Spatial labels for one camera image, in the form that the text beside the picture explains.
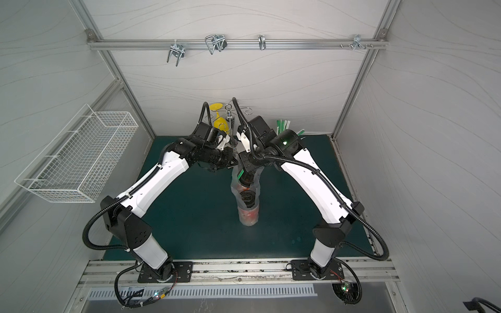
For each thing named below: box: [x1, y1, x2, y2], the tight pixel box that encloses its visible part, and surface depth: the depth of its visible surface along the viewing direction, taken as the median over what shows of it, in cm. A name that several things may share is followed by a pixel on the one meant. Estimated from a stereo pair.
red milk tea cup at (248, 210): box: [237, 189, 260, 227], surface depth 77 cm
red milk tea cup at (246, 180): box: [238, 170, 255, 192], surface depth 81 cm
